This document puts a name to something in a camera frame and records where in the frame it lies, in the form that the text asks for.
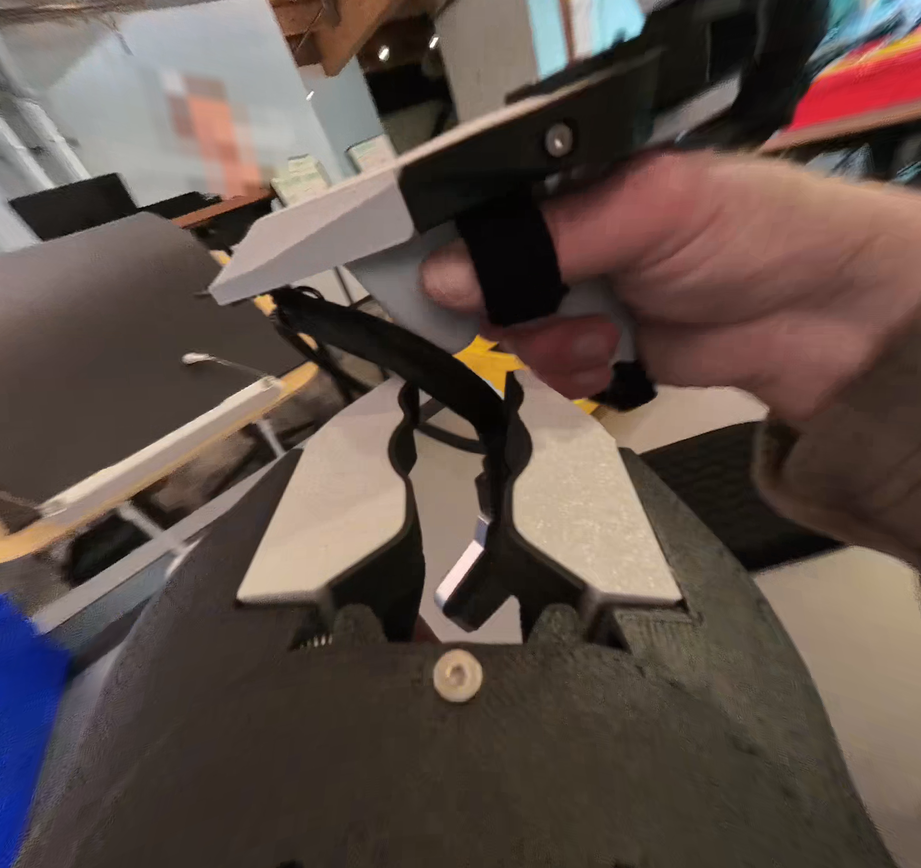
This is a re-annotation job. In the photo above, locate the black panel on white stand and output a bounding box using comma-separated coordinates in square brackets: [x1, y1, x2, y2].
[0, 212, 321, 559]

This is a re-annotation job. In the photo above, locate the red plastic bin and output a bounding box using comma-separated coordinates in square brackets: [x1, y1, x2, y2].
[784, 36, 921, 136]

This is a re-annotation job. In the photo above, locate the black mesh object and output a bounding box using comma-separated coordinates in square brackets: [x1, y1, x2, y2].
[640, 422, 843, 572]

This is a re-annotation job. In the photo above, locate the white sign on stand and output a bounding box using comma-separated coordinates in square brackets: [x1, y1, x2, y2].
[345, 135, 397, 174]
[270, 155, 332, 207]

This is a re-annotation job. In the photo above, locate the black braided hdmi cable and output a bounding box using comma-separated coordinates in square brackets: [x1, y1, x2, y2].
[268, 285, 522, 633]

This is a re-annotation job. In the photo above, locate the yellow plastic bin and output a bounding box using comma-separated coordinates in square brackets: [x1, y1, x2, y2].
[449, 335, 602, 417]

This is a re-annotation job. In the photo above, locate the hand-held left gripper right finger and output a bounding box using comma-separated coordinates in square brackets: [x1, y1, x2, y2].
[475, 371, 685, 642]

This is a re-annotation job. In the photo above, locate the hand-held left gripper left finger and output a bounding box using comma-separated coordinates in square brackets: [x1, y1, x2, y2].
[236, 377, 427, 642]

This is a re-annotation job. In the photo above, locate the person's right hand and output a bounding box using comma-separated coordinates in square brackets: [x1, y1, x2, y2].
[421, 148, 921, 423]

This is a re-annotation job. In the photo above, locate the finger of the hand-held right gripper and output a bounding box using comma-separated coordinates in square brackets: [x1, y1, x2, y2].
[209, 165, 416, 308]

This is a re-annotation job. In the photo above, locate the blue plastic bin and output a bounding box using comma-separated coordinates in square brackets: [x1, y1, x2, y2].
[0, 591, 73, 847]

